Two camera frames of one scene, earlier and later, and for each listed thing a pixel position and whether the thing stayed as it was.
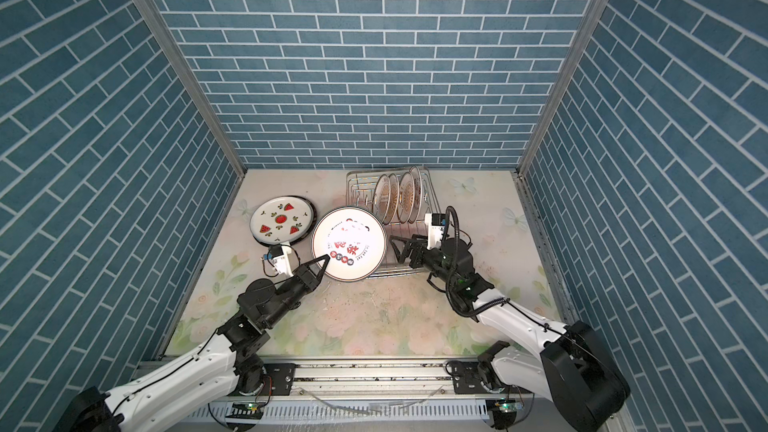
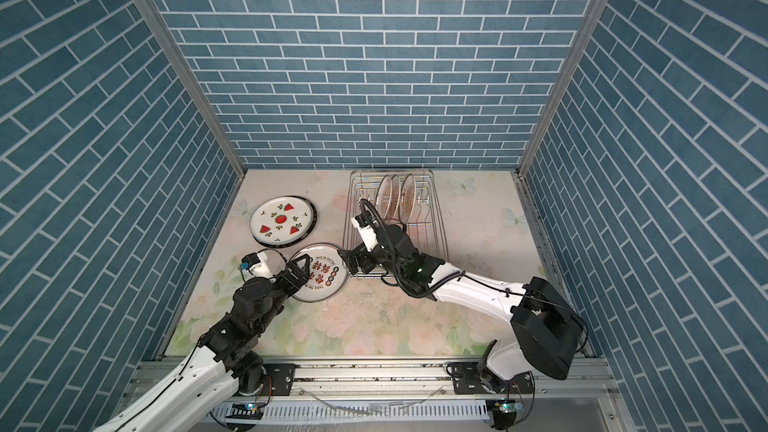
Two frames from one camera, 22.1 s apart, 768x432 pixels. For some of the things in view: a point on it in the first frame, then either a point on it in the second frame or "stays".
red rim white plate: (382, 198) stays
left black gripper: (302, 274) stays
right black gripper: (401, 254) -> (353, 260)
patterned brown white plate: (406, 198) -> (328, 276)
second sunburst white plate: (394, 199) stays
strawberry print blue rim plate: (287, 218) stays
